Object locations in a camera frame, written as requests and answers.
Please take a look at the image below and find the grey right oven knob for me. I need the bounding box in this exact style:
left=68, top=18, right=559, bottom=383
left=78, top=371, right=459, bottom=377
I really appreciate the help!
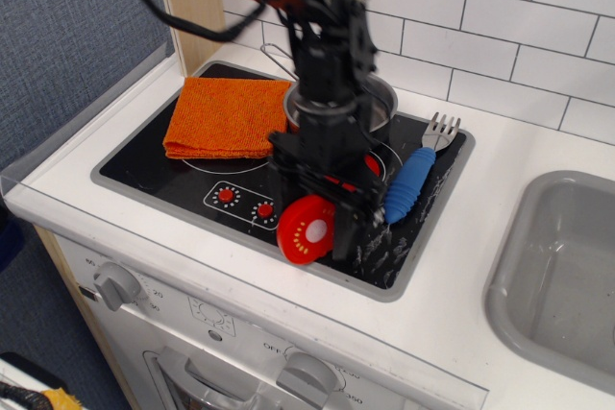
left=276, top=352, right=338, bottom=409

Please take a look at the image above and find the stainless steel pot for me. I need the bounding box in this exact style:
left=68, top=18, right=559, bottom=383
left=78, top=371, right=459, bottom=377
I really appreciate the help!
left=258, top=42, right=399, bottom=142

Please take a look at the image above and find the orange napkin cloth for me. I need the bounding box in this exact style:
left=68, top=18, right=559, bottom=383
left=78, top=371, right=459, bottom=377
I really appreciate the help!
left=163, top=77, right=290, bottom=159

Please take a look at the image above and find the black toy stovetop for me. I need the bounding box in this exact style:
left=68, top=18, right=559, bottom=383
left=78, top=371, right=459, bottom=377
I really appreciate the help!
left=91, top=100, right=475, bottom=301

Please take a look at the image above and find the yellow cloth at corner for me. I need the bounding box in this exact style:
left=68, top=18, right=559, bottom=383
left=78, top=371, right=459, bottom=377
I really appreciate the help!
left=42, top=388, right=84, bottom=410

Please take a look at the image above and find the grey sink basin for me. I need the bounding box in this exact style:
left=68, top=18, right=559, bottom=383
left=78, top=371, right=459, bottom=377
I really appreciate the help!
left=485, top=171, right=614, bottom=394

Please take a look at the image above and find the red toy tomato half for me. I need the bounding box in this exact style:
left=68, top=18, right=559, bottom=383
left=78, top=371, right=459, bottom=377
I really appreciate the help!
left=277, top=195, right=335, bottom=265

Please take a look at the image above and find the white toy oven front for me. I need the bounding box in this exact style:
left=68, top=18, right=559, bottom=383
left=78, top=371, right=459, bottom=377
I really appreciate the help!
left=58, top=238, right=487, bottom=409

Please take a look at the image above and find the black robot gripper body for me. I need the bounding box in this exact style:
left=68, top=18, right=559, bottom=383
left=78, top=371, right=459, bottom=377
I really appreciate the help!
left=268, top=109, right=387, bottom=228

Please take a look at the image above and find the blue handled toy fork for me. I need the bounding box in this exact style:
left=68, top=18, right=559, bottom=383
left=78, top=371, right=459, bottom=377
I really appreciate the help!
left=383, top=112, right=461, bottom=225

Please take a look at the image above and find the grey left oven knob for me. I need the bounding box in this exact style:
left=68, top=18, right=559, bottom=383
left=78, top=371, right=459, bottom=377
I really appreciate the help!
left=94, top=262, right=141, bottom=312

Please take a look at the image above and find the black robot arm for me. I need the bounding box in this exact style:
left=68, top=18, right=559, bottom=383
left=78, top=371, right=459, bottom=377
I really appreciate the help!
left=255, top=0, right=384, bottom=261

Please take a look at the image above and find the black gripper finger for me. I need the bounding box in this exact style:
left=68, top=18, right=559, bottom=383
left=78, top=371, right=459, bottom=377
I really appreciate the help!
left=332, top=204, right=366, bottom=261
left=269, top=164, right=301, bottom=218

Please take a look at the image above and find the grey oven knob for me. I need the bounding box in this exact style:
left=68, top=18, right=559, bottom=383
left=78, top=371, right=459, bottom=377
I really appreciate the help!
left=276, top=352, right=338, bottom=409
left=94, top=262, right=141, bottom=312

